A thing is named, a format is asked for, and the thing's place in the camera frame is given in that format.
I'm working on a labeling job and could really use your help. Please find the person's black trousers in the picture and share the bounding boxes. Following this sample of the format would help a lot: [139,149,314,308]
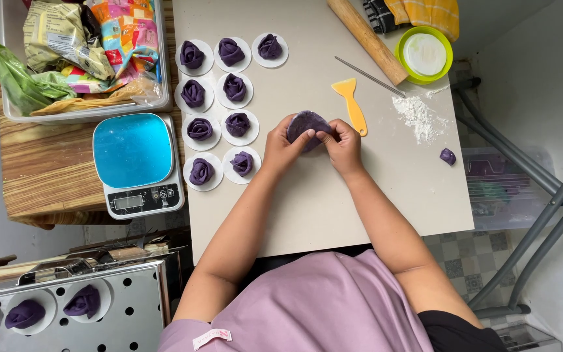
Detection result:
[418,310,508,352]

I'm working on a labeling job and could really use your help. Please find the pile of white flour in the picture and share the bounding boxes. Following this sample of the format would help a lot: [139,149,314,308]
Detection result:
[392,85,451,145]

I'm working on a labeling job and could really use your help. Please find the person's right hand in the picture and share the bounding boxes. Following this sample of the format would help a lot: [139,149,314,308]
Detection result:
[316,119,364,180]

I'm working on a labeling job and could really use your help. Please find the perforated metal steamer tray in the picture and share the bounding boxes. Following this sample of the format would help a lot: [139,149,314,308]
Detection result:
[0,259,171,352]

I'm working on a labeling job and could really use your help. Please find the purple dough round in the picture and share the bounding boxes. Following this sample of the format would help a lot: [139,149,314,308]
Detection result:
[286,110,333,153]

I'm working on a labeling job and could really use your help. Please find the person's left hand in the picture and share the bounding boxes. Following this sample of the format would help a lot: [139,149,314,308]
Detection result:
[262,114,317,178]

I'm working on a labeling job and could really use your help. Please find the small clear plastic container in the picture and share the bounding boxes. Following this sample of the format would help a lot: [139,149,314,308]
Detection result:
[494,323,563,352]

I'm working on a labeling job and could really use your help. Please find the white paper disc under bun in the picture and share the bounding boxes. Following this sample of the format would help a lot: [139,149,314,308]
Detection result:
[5,289,58,336]
[62,279,112,324]

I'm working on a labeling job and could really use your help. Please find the purple rose bun on tray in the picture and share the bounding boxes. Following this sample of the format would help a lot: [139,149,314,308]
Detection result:
[63,285,101,319]
[5,300,46,330]

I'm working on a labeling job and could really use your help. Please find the wooden side table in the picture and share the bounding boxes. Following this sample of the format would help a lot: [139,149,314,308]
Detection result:
[0,0,187,229]

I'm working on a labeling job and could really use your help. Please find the grey metal folding frame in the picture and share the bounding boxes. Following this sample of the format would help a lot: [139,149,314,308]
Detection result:
[453,78,563,319]

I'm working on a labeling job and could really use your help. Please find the group of purple rose buns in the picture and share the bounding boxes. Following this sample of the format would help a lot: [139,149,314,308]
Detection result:
[179,33,283,186]

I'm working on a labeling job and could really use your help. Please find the wooden rolling pin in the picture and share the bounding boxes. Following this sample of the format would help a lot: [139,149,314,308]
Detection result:
[327,0,409,87]

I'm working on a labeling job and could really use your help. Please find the clear bin of food packets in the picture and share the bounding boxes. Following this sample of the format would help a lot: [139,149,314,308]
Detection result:
[0,0,172,124]

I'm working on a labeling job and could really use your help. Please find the person's lilac shirt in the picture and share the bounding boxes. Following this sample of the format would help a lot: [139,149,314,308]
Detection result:
[158,249,435,352]

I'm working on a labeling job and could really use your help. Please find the group of white paper rounds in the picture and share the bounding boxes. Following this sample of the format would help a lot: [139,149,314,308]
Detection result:
[174,32,290,192]

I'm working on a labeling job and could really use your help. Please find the green bowl with white lid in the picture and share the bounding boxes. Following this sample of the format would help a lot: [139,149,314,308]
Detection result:
[394,26,454,86]

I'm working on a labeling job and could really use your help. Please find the yellow striped cloth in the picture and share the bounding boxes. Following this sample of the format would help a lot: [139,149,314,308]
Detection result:
[384,0,460,43]

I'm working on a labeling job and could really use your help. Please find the thin metal stick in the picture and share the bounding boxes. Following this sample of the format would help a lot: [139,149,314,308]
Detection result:
[335,56,407,98]

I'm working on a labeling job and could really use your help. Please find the yellow plastic scraper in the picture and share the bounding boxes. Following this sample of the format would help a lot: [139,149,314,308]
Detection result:
[331,78,368,137]

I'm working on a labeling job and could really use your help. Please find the clear plastic storage box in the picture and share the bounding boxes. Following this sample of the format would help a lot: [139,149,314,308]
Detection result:
[462,146,563,231]

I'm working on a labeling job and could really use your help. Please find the dark checked cloth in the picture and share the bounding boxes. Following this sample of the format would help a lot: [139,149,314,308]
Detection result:
[363,0,400,35]

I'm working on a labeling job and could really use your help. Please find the kitchen scale with blue plate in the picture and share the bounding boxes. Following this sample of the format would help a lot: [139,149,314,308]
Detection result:
[92,112,185,221]

